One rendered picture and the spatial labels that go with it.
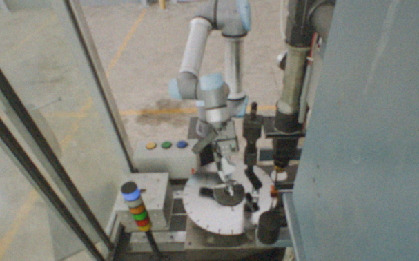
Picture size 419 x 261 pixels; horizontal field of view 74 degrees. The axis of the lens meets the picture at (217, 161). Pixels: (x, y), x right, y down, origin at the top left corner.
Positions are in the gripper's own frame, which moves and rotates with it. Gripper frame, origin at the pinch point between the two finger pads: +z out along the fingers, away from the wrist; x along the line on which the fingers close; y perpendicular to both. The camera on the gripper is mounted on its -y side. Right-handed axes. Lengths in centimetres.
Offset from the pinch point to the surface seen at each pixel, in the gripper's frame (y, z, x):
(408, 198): 29, -20, -72
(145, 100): -122, -36, 214
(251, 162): 11.7, -6.2, -6.3
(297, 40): 27, -37, -28
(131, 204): -20.5, -4.1, -27.0
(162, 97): -104, -36, 221
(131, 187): -19.0, -8.9, -27.2
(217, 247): -3.9, 21.1, -10.1
